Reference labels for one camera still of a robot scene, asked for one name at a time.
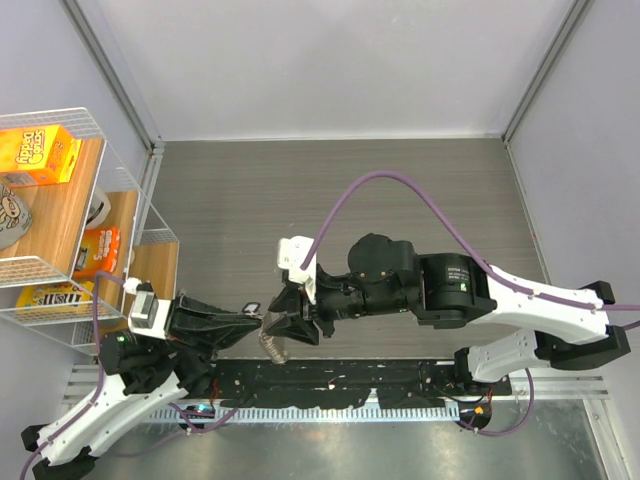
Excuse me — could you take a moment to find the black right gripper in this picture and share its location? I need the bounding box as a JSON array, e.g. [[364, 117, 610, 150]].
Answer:
[[267, 263, 412, 346]]

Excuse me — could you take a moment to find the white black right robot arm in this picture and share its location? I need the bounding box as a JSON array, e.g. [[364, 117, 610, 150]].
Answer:
[[266, 233, 631, 394]]

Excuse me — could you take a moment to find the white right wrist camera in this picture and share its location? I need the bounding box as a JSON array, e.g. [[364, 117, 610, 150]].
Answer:
[[276, 236, 317, 305]]

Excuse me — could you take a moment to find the white bottle on shelf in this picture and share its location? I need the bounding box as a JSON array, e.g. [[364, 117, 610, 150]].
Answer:
[[85, 186, 111, 229]]

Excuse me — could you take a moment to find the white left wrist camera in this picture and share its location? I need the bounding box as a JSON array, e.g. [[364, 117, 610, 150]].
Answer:
[[124, 277, 172, 340]]

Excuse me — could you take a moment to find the orange razor package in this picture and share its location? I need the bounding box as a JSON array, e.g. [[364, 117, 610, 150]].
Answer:
[[73, 227, 120, 278]]

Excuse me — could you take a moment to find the orange yellow snack box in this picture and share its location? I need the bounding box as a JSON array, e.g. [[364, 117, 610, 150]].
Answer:
[[1, 124, 82, 187]]

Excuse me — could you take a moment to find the yellow candy box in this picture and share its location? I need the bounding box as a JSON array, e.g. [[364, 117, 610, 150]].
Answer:
[[16, 281, 94, 313]]

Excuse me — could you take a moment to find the slotted cable duct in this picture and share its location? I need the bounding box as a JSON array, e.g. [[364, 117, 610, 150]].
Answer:
[[87, 403, 461, 425]]

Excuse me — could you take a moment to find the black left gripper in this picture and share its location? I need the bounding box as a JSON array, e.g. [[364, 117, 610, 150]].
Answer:
[[151, 285, 263, 358]]

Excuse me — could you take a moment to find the grey cartoon pouch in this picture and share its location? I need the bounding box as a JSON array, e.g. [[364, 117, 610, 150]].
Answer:
[[0, 182, 33, 250]]

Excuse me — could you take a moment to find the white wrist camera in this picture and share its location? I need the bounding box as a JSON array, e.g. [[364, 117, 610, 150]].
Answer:
[[276, 236, 317, 305], [124, 277, 172, 340]]

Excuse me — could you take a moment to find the white wire shelf rack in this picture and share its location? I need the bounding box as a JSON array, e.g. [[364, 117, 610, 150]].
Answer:
[[1, 108, 179, 355]]

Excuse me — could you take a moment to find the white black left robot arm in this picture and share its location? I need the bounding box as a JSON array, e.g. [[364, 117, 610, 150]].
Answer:
[[21, 291, 262, 479]]

